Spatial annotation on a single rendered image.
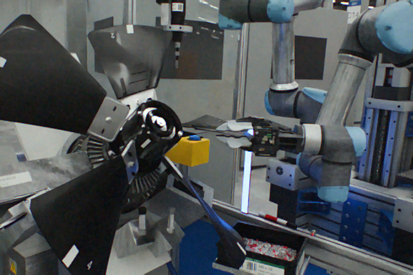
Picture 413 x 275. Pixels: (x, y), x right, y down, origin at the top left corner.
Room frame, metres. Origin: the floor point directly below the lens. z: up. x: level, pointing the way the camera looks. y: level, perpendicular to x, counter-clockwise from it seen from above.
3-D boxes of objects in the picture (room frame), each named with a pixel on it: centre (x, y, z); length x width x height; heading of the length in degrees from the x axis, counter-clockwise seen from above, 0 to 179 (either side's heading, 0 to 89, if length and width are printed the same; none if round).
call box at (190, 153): (1.39, 0.08, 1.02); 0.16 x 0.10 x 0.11; 50
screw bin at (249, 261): (0.97, -0.17, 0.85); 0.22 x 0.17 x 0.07; 66
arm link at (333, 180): (0.95, -0.33, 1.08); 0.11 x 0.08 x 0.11; 8
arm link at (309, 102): (1.51, -0.43, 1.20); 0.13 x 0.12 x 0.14; 57
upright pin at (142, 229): (0.82, 0.14, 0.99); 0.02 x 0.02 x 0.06
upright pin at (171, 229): (0.89, 0.08, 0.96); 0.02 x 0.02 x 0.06
